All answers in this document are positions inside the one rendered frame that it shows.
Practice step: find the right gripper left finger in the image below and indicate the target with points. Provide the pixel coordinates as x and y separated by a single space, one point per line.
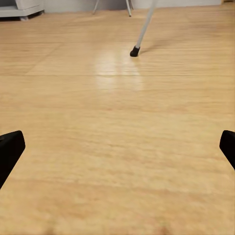
12 146

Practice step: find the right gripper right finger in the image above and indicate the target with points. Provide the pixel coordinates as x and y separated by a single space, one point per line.
227 146

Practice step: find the camera tripod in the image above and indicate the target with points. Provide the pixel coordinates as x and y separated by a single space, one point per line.
136 48

